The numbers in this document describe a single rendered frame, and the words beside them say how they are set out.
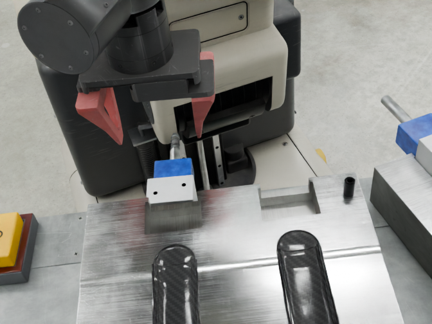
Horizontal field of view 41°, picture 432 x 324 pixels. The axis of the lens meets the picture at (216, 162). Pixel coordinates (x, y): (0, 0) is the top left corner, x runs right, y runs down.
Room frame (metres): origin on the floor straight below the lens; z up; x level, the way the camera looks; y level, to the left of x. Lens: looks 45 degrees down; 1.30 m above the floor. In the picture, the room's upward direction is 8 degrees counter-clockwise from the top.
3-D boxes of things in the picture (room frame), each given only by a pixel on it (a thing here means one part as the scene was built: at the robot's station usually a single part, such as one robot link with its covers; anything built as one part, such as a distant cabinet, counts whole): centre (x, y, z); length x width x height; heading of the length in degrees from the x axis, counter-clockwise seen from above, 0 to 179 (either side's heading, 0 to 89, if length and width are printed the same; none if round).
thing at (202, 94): (0.42, 0.03, 0.96); 0.07 x 0.07 x 0.09; 85
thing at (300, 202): (0.35, -0.06, 0.87); 0.05 x 0.05 x 0.04; 88
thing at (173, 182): (0.46, 0.05, 0.83); 0.13 x 0.05 x 0.05; 176
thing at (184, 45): (0.42, 0.05, 1.04); 0.10 x 0.07 x 0.07; 85
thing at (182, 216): (0.35, 0.05, 0.87); 0.05 x 0.05 x 0.04; 88
